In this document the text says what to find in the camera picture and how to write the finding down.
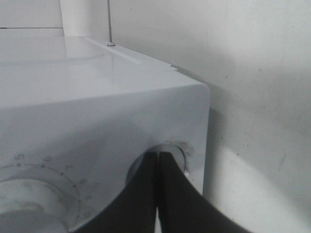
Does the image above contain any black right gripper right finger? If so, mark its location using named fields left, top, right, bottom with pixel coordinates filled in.
left=157, top=150, right=311, bottom=233

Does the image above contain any round white door button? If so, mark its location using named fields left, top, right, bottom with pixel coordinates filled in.
left=125, top=144, right=188, bottom=185

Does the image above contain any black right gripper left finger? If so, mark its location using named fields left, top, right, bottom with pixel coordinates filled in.
left=76, top=152, right=158, bottom=233

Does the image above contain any white round knob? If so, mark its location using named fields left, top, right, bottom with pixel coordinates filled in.
left=0, top=179, right=78, bottom=233

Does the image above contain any white microwave oven body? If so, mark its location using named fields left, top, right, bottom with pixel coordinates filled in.
left=0, top=36, right=210, bottom=233

